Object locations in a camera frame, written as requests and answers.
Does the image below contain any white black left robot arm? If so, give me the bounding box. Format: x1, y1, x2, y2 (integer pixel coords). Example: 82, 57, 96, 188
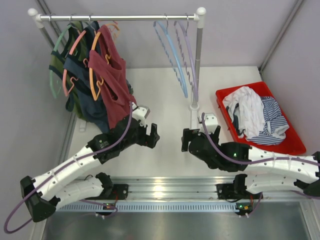
20, 116, 160, 223

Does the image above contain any maroon tank top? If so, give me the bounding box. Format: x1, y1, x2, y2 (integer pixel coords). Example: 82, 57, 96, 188
87, 24, 138, 131

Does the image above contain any metal clothes rack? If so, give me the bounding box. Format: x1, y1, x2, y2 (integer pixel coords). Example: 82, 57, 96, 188
27, 7, 207, 129

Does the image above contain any olive green tank top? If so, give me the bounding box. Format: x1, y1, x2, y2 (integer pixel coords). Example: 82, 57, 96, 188
49, 21, 85, 120

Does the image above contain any red plastic tray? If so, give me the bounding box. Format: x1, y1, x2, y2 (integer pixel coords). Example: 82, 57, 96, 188
215, 86, 306, 155

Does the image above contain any blue white striped garment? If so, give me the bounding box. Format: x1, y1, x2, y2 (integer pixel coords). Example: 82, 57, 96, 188
246, 96, 290, 146

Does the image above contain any green hanger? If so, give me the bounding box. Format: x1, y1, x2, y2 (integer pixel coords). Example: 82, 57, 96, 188
49, 24, 74, 99

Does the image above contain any lilac purple hanger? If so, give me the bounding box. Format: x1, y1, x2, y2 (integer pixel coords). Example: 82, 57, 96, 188
173, 21, 199, 101

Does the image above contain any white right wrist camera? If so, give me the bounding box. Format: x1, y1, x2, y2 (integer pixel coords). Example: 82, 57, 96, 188
198, 113, 219, 134

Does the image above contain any pink hanger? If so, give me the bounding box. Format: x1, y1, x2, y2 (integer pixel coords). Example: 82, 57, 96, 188
62, 29, 86, 97

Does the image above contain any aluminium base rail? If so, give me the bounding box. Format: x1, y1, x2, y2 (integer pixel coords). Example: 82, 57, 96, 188
57, 176, 320, 201

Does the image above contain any light blue hanger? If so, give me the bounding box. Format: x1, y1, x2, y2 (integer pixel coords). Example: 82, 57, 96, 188
153, 20, 189, 98

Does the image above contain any white printed tank top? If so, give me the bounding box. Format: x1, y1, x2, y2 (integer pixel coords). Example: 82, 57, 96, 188
222, 86, 266, 139

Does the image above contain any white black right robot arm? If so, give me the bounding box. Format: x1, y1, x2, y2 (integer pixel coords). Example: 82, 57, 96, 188
181, 126, 320, 199

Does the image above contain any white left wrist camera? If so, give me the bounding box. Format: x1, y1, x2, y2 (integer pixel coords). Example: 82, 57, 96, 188
132, 103, 151, 127

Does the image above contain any navy blue tank top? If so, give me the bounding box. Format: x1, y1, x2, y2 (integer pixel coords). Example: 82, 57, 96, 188
67, 27, 110, 133

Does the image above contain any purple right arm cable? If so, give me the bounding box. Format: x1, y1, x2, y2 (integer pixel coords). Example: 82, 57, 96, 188
201, 112, 320, 167

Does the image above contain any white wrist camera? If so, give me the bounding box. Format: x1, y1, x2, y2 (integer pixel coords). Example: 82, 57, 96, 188
132, 103, 151, 127
198, 113, 219, 134

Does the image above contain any perforated light blue cable duct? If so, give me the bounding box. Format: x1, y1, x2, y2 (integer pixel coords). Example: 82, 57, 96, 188
58, 201, 253, 213

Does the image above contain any orange hanger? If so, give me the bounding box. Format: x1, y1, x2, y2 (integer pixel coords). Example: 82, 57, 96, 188
88, 23, 123, 101

